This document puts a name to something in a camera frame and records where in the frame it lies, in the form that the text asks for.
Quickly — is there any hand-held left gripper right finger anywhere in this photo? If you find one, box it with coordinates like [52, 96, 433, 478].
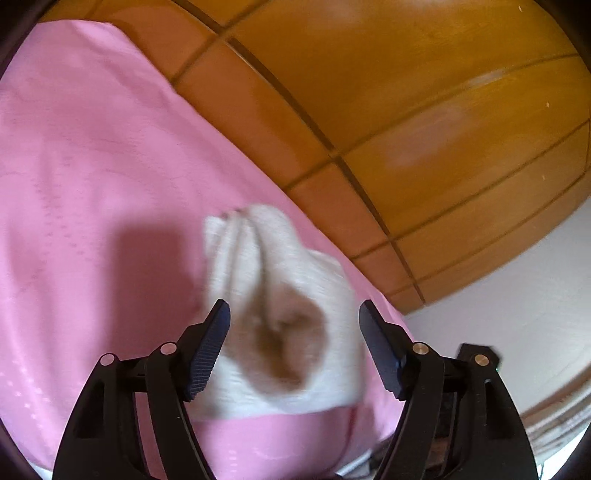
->
[359, 299, 540, 480]

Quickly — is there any white knit garment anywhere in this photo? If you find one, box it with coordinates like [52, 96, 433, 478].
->
[191, 204, 370, 421]

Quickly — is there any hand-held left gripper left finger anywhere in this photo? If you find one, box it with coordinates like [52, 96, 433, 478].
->
[52, 299, 232, 480]

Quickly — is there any wooden wardrobe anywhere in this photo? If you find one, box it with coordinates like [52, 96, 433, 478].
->
[39, 0, 591, 319]

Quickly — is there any pink bed sheet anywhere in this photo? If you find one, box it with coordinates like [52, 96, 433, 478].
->
[0, 21, 407, 480]

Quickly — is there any beige wooden frame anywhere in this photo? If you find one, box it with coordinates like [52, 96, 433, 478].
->
[521, 381, 591, 460]

